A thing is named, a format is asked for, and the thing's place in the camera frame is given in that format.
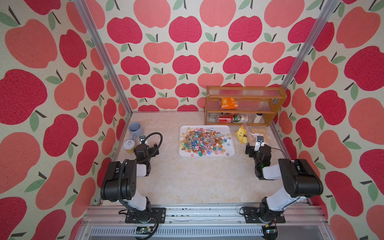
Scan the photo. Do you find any red soda can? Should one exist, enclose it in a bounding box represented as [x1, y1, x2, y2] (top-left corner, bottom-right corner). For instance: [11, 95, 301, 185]
[216, 115, 234, 124]

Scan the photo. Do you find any green white drink can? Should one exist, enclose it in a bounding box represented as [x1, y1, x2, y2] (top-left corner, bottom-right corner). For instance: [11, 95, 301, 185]
[233, 114, 249, 123]

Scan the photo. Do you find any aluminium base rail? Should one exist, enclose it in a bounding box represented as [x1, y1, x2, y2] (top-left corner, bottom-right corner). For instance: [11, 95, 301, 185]
[74, 202, 335, 240]

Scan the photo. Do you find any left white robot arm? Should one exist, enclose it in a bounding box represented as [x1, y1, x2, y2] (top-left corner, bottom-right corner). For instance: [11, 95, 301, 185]
[101, 144, 159, 224]

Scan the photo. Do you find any blue grey mug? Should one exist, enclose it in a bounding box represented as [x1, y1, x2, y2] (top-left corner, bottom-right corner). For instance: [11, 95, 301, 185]
[128, 122, 144, 140]

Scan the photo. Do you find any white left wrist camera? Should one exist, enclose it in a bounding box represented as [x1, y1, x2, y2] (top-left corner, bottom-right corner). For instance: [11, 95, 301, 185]
[139, 136, 146, 144]

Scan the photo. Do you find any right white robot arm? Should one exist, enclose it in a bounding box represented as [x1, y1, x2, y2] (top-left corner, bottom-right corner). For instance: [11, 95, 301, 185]
[239, 144, 324, 225]

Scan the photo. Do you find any white plastic tray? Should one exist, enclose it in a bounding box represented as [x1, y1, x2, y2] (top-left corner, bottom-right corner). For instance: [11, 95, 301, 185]
[178, 125, 236, 158]

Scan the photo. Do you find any orange snack packet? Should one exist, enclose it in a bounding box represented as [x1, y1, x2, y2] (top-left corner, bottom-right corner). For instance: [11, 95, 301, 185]
[221, 98, 239, 110]

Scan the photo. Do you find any wooden shelf rack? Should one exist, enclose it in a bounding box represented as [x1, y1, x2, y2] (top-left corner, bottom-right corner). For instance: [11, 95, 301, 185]
[204, 86, 287, 127]

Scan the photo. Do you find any poured candies pile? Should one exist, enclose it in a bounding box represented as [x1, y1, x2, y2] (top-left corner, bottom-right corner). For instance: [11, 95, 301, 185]
[179, 126, 233, 157]

